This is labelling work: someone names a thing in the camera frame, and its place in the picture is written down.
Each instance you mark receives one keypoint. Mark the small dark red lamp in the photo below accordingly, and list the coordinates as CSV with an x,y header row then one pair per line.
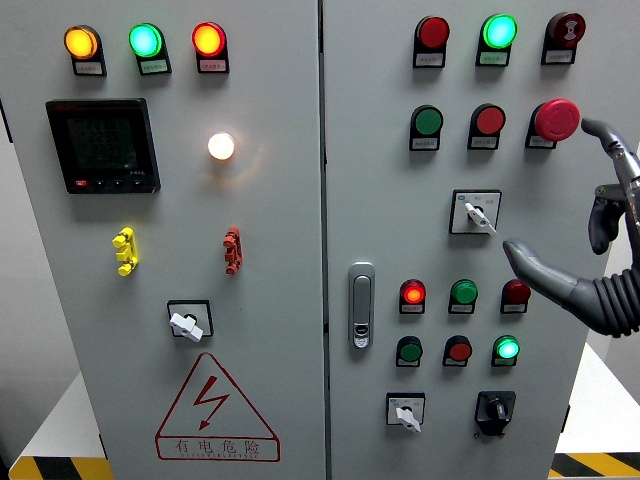
x,y
515,294

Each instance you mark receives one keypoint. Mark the small white label plate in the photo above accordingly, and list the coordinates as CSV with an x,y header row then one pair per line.
x,y
213,65
513,308
454,363
494,58
90,67
541,142
425,144
412,308
430,59
154,66
461,308
407,364
483,143
557,57
504,363

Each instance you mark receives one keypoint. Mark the small green lit lamp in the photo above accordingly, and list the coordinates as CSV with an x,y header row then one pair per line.
x,y
507,348

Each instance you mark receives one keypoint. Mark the small green unlit lamp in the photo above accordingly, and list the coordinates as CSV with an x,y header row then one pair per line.
x,y
464,292

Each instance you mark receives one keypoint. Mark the small red push button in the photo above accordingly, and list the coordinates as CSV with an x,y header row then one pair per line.
x,y
459,351

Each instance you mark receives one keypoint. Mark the black and yellow striped tape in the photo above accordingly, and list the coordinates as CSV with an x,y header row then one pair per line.
x,y
60,469
595,465

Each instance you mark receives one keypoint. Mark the small red lit lamp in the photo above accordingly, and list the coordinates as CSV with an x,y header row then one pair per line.
x,y
413,293

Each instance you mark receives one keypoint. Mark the large red stop button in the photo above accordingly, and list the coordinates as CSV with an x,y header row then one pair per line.
x,y
556,120

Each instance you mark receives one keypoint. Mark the small green push button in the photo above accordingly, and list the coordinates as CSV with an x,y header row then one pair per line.
x,y
410,351

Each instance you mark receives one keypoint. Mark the large red push button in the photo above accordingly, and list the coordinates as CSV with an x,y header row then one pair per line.
x,y
489,119

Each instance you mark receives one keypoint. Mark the pale grey cabinet door, lock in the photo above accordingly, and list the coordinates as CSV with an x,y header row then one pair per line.
x,y
390,225

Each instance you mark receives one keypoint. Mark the silver door lock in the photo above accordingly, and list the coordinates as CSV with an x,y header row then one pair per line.
x,y
361,305

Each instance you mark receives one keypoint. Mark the large green push button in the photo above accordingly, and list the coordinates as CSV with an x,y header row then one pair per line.
x,y
428,120

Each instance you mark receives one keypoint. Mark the dark red buzzer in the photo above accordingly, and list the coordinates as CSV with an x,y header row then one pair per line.
x,y
566,30

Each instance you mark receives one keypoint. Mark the large green lit lamp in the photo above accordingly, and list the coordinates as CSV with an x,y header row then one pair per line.
x,y
499,31
145,41

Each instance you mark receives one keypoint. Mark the large red unlit lamp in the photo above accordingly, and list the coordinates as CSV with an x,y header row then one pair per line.
x,y
433,32

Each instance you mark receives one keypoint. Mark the pale grey cabinet door, display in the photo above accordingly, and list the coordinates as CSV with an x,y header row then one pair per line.
x,y
280,225

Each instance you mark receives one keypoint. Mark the red warning triangle sign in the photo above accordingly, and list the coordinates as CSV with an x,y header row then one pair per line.
x,y
217,446

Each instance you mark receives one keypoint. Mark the white glowing lamp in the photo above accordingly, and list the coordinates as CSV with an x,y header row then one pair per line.
x,y
221,146

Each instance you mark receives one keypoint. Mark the orange-red lit round lamp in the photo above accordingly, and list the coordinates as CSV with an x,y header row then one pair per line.
x,y
208,40

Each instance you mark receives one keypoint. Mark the black display meter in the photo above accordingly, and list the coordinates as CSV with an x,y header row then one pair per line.
x,y
102,145

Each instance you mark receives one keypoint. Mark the yellow round lamp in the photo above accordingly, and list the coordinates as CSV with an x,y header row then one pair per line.
x,y
80,43

